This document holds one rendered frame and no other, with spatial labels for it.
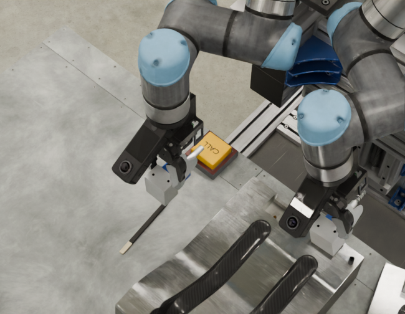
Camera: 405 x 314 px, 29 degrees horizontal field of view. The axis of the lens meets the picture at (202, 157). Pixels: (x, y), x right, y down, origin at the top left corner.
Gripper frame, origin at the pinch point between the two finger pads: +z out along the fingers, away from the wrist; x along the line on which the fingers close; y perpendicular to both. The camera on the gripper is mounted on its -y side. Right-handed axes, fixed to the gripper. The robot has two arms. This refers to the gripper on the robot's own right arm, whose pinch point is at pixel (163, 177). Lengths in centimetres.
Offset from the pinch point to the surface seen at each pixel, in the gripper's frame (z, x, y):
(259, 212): 6.0, -16.1, 8.8
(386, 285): 9.5, -41.8, 14.2
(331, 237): -0.3, -30.5, 10.5
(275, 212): 8.7, -17.6, 12.1
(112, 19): 95, 102, 76
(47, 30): 95, 116, 56
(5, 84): 15, 49, 0
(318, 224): 0.1, -27.1, 11.3
